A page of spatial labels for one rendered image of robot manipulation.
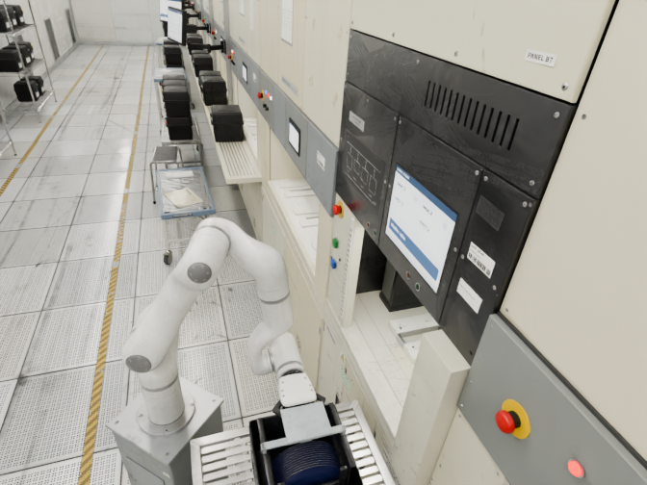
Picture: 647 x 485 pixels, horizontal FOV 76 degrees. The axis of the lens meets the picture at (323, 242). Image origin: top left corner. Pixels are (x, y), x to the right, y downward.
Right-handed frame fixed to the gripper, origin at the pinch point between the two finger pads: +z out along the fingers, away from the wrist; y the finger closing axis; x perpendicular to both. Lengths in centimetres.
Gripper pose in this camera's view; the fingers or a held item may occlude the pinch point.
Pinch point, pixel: (304, 423)
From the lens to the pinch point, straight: 123.3
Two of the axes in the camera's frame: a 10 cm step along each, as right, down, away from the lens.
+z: 2.8, 5.3, -8.0
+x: 0.6, -8.4, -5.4
